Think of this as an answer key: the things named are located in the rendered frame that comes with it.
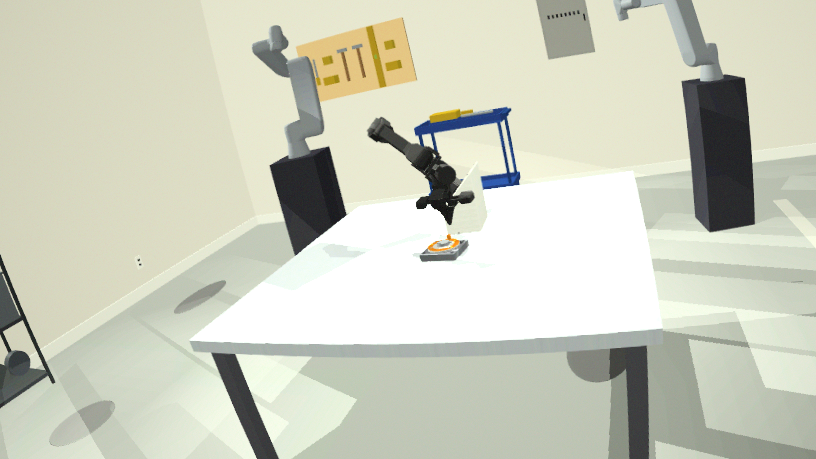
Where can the orange round plate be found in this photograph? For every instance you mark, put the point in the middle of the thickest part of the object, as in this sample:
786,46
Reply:
454,243

